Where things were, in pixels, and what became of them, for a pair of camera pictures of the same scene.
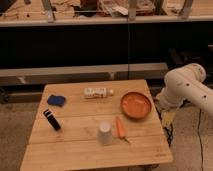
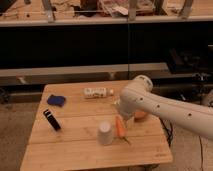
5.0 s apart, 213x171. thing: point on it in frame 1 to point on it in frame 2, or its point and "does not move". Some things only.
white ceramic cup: x=104 y=134 does not move
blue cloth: x=56 y=100 does not move
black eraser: x=52 y=120 does not move
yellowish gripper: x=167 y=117 to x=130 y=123
